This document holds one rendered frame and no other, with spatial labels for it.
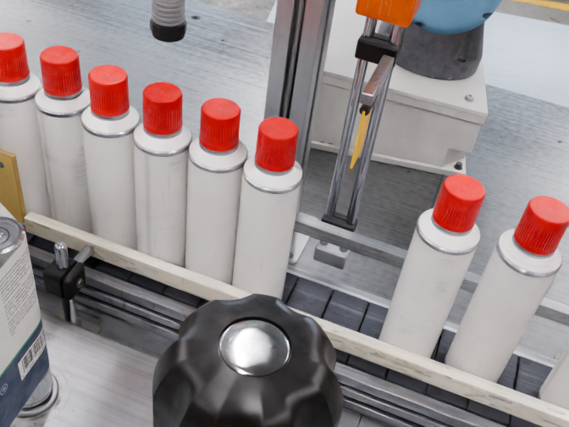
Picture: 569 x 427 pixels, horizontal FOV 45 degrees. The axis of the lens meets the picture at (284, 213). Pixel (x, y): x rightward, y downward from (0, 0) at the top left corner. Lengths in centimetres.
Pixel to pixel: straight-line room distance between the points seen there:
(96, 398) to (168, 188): 19
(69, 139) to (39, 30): 58
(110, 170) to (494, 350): 37
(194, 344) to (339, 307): 43
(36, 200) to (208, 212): 21
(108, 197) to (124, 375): 16
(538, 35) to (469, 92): 51
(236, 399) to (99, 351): 39
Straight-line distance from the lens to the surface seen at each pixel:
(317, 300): 70
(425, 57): 96
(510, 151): 108
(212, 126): 57
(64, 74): 64
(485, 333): 62
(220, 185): 59
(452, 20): 81
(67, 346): 66
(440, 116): 94
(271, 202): 58
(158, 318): 71
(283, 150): 56
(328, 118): 95
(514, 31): 145
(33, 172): 72
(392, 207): 91
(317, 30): 66
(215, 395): 27
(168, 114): 59
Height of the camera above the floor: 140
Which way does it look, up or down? 42 degrees down
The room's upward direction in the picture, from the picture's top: 9 degrees clockwise
